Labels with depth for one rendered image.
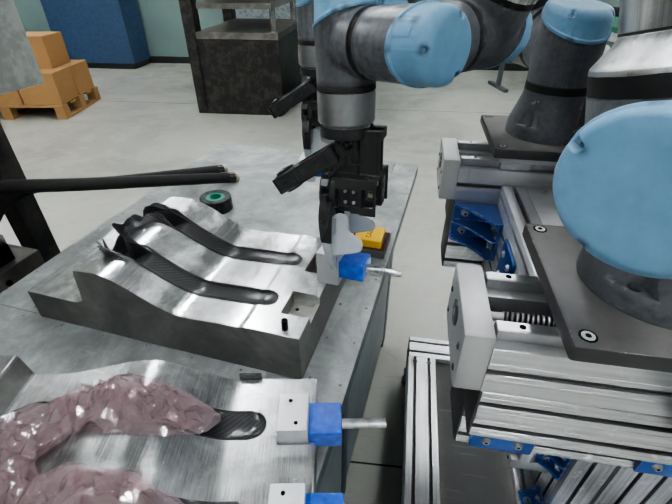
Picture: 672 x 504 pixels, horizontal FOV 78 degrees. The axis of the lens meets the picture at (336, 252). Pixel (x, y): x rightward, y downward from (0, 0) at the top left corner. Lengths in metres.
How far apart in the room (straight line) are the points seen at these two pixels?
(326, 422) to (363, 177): 0.31
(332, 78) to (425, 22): 0.14
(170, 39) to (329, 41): 7.36
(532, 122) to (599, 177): 0.61
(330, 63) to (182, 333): 0.45
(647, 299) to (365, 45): 0.37
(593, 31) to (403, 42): 0.51
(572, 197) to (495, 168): 0.61
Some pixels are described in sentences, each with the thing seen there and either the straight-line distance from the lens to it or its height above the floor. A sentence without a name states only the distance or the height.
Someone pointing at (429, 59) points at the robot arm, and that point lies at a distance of 0.43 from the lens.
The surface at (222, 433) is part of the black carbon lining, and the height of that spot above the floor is 0.85.
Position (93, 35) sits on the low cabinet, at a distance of 7.82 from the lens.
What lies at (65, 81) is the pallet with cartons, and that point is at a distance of 5.44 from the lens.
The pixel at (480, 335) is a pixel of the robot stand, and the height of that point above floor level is 0.99.
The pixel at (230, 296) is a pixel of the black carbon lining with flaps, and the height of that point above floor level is 0.88.
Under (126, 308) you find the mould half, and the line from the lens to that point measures 0.74.
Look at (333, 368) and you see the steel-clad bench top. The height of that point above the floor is 0.80.
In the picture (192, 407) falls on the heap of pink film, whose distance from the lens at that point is 0.55.
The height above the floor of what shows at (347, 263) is 0.94.
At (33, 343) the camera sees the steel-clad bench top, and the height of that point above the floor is 0.80.
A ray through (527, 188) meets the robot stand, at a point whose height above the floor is 0.95.
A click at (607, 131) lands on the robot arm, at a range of 0.30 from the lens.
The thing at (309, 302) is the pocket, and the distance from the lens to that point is 0.67.
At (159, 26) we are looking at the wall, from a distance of 7.89.
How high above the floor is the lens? 1.32
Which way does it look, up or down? 35 degrees down
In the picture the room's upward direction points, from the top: straight up
